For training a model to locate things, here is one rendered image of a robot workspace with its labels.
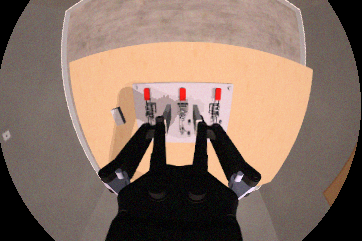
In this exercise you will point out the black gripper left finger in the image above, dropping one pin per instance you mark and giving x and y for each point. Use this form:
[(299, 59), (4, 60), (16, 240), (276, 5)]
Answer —
[(118, 173)]

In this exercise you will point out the grey rectangular block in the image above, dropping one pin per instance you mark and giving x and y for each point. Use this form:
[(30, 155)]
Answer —
[(118, 116)]

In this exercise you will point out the toggle clamp with red handle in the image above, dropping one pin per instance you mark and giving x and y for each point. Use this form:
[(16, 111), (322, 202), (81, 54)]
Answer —
[(216, 107), (182, 108), (150, 107)]

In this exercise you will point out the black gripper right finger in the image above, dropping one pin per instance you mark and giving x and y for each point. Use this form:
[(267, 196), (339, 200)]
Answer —
[(242, 177)]

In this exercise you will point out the grey fixture plate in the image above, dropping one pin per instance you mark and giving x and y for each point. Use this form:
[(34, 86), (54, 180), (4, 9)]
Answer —
[(201, 93)]

